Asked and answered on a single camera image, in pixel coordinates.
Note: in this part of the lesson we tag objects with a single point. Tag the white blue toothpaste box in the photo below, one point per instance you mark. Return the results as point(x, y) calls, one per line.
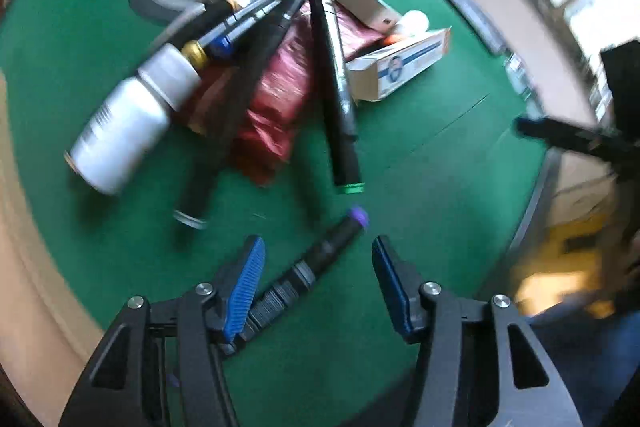
point(400, 62)

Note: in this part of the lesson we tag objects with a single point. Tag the silver metal tray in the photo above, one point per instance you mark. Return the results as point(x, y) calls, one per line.
point(465, 14)

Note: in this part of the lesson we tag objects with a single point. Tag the black marker purple cap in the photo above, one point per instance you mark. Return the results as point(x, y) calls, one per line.
point(320, 252)

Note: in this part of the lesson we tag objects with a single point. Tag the red foil packet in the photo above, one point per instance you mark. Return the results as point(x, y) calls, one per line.
point(272, 107)

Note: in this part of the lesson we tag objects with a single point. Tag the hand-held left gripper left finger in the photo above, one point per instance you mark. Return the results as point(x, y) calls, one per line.
point(247, 287)

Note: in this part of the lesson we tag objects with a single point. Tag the person's leg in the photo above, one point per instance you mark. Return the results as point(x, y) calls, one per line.
point(590, 357)

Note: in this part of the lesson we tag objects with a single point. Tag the black marker blue cap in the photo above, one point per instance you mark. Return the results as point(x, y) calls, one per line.
point(220, 48)

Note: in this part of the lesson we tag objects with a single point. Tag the black marker green cap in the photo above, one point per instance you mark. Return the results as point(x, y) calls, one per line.
point(335, 107)

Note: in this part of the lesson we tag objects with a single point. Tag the black marker pale cap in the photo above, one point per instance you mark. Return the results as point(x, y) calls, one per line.
point(250, 72)

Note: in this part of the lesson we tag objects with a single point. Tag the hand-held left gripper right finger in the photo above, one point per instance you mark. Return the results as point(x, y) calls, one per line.
point(392, 292)

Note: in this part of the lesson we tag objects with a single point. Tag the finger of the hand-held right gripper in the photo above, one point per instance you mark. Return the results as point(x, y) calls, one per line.
point(560, 132)

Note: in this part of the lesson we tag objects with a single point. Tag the small white bottle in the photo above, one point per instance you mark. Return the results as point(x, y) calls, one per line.
point(412, 23)

